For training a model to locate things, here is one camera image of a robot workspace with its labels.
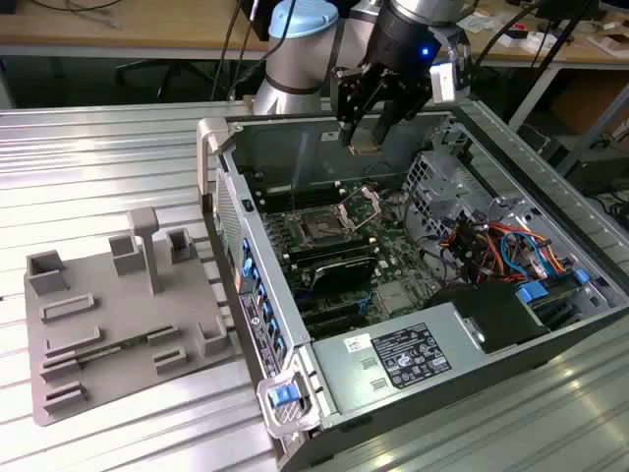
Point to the brown cardboard box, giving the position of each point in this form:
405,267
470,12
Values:
589,108

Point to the white sticker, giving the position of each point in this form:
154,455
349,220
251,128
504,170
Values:
357,344

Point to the small blue plastic clip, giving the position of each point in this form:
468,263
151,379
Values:
580,275

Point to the green motherboard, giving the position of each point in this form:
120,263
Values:
393,255

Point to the grey parts rack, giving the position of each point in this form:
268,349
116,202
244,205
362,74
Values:
123,305

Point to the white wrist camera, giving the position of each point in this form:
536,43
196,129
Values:
443,83

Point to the perforated metal drive cage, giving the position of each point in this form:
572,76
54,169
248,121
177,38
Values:
442,206

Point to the black office chair base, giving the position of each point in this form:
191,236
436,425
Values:
169,74

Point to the thin metal locking lever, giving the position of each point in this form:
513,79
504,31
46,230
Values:
293,201

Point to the CPU socket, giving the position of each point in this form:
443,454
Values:
319,228

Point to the wooden desk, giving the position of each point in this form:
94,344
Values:
147,29

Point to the black RAM slot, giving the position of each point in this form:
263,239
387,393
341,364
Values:
339,256
329,248

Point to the blue plastic drive latch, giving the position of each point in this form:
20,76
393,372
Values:
532,291

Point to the black equipment box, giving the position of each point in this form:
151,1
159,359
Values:
604,172

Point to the black plastic shroud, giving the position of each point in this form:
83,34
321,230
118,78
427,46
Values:
491,314

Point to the white box black insert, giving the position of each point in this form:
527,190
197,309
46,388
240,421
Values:
535,41

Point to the brown and white box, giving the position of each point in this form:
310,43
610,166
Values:
614,44

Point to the silver CPU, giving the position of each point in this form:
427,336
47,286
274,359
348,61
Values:
366,149

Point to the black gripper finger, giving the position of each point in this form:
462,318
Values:
349,93
408,93

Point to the black graphics card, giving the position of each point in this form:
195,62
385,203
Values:
344,275

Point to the grey open PC case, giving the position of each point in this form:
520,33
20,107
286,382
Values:
265,147

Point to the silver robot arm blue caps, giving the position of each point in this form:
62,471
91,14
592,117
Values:
295,64

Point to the green RAM stick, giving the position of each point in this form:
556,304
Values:
133,340

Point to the grey power supply unit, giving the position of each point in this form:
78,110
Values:
339,373

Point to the black power supply label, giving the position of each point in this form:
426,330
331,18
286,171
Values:
410,356

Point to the black expansion slot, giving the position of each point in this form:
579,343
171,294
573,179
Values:
329,312
339,324

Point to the silver chipset heatsink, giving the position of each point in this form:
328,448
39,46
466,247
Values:
393,299

